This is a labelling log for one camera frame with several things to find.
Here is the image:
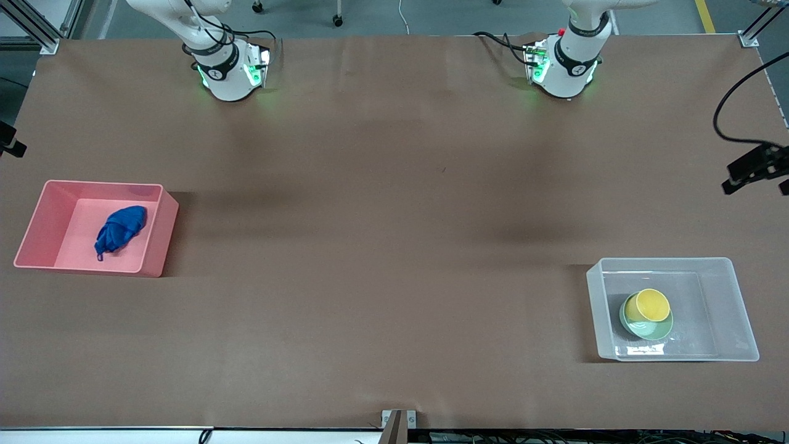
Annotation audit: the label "clear plastic storage box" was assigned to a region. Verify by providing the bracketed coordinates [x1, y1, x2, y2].
[586, 257, 760, 363]

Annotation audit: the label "blue glove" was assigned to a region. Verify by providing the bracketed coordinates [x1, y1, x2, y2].
[94, 205, 149, 262]

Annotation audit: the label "mint green bowl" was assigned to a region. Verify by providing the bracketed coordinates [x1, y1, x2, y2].
[619, 301, 674, 342]

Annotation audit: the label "black left base cables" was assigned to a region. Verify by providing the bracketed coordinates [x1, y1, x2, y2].
[472, 31, 538, 67]

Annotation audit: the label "white table edge rail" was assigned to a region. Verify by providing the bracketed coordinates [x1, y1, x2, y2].
[0, 427, 384, 444]

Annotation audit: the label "aluminium frame post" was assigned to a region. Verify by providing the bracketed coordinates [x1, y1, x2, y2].
[738, 0, 789, 49]
[0, 0, 84, 55]

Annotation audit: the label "metal table edge bracket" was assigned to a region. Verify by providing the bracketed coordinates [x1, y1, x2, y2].
[381, 409, 417, 444]

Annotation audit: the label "yellow plastic cup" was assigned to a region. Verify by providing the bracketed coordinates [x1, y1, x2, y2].
[624, 288, 671, 324]

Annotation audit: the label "pink plastic bin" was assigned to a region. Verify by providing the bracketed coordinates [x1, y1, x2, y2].
[14, 179, 180, 279]

